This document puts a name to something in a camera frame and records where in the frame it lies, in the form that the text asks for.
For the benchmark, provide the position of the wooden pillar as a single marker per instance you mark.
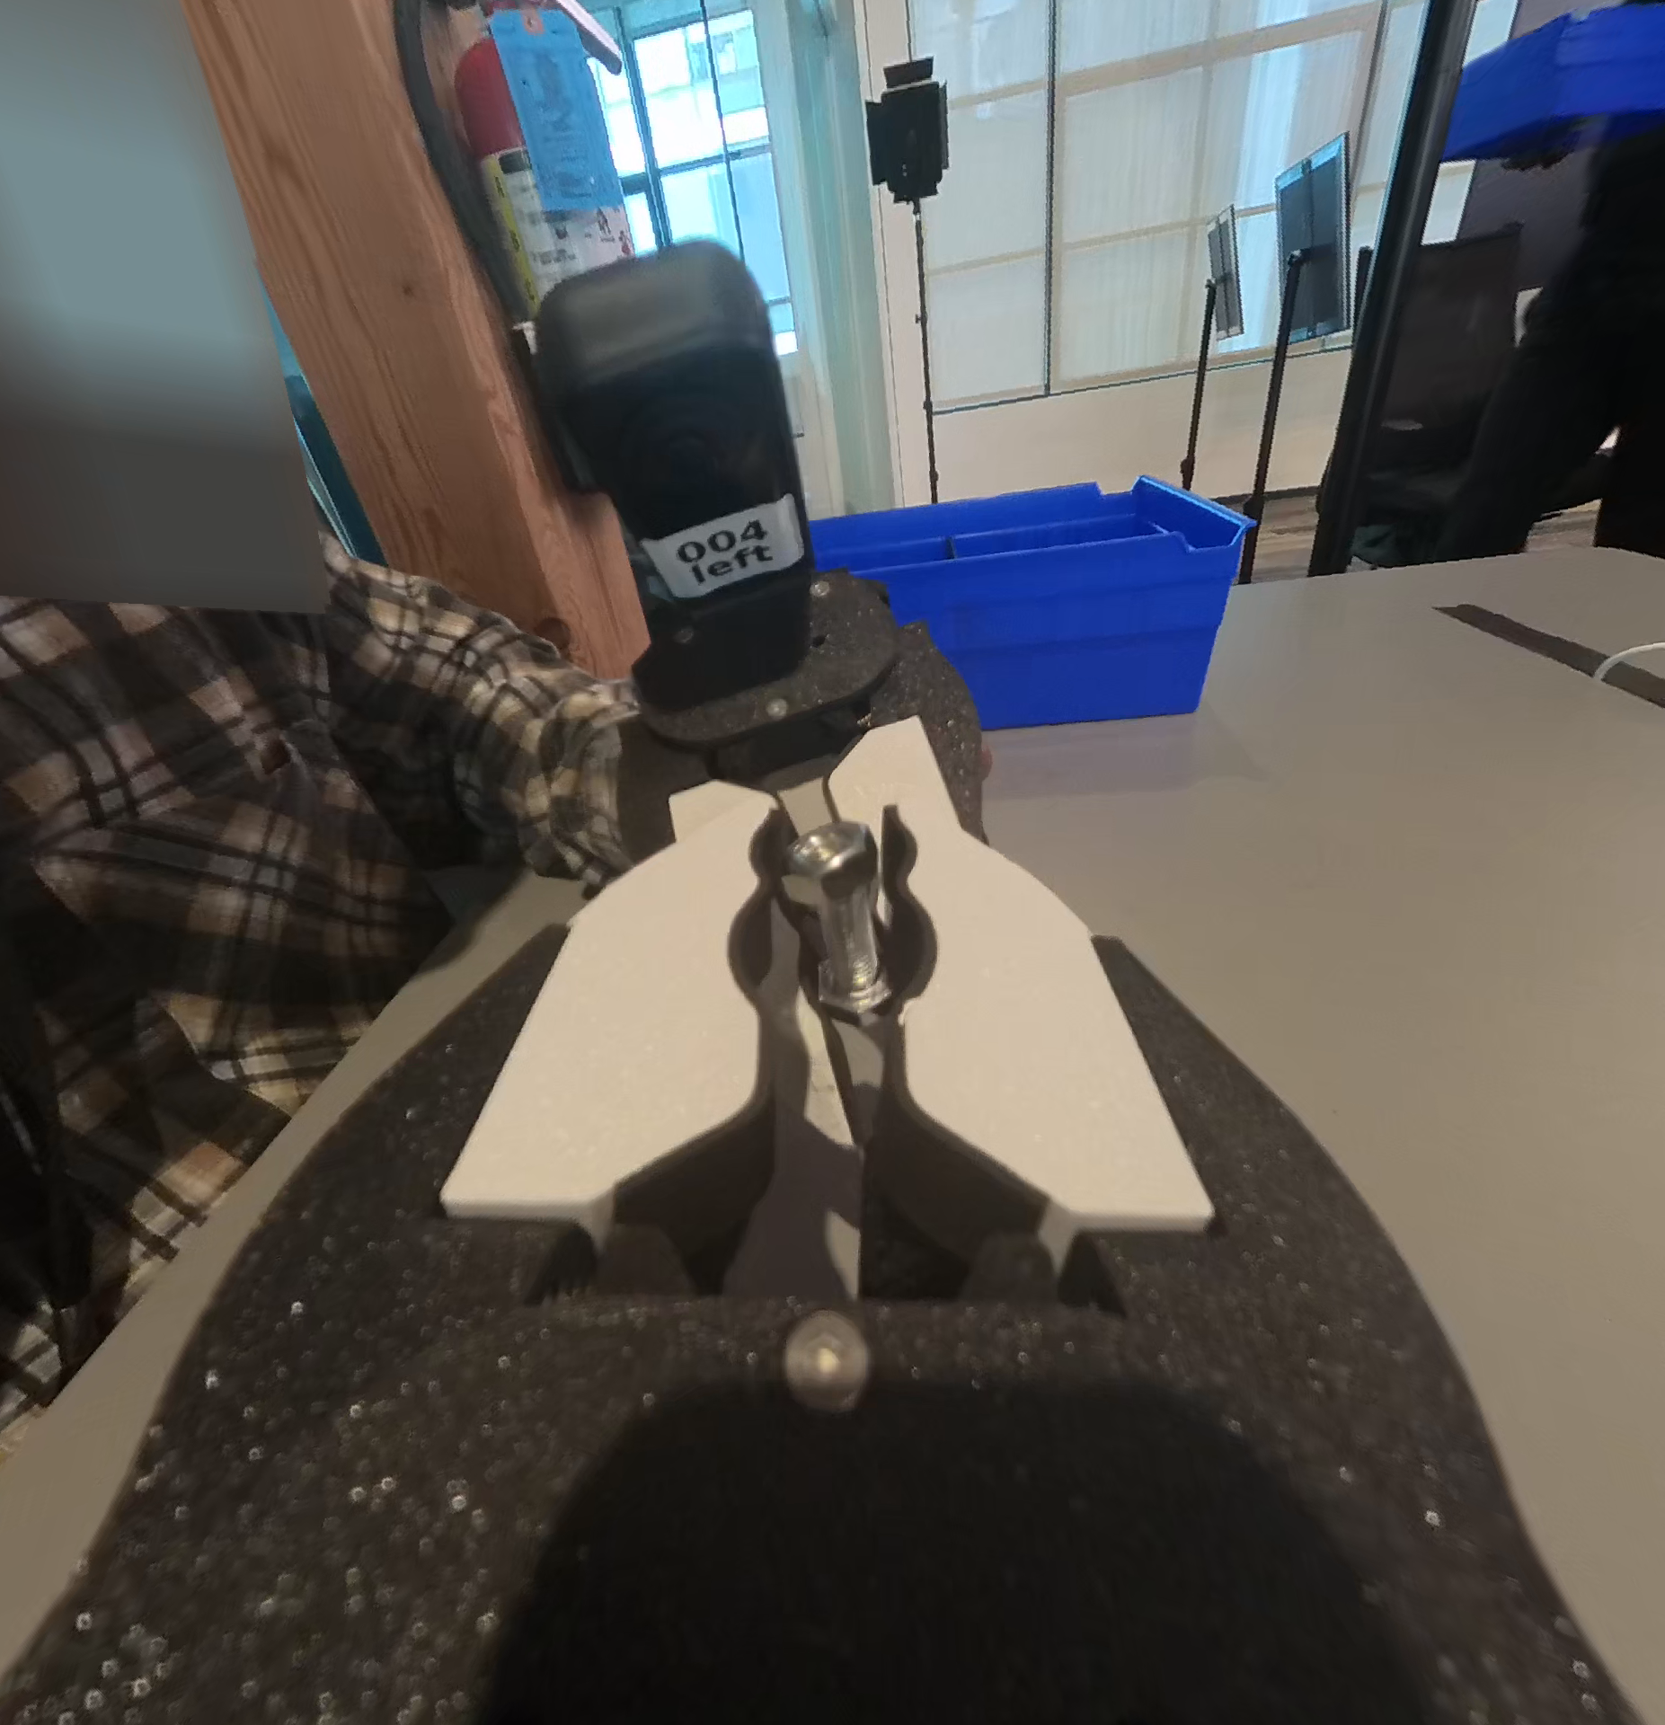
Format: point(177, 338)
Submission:
point(373, 267)

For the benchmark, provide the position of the black light panel on stand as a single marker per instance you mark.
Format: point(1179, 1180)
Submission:
point(908, 130)

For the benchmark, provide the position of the black office chair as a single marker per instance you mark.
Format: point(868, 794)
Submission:
point(1426, 405)

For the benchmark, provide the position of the large silver hex bolt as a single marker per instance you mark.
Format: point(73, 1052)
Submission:
point(840, 892)

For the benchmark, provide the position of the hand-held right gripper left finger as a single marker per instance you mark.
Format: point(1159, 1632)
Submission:
point(618, 1050)

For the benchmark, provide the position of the blue plastic bin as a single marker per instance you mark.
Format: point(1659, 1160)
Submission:
point(1560, 81)
point(1089, 633)

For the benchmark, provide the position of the blue paper tag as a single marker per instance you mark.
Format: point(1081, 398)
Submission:
point(549, 111)

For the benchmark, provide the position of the person's plaid shirt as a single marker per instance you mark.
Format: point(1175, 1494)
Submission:
point(144, 944)

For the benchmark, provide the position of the red fire extinguisher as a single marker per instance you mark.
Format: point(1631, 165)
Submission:
point(503, 150)

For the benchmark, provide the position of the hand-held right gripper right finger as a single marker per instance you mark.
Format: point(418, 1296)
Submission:
point(1035, 1062)

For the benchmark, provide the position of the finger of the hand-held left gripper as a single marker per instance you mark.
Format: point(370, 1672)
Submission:
point(898, 768)
point(719, 805)

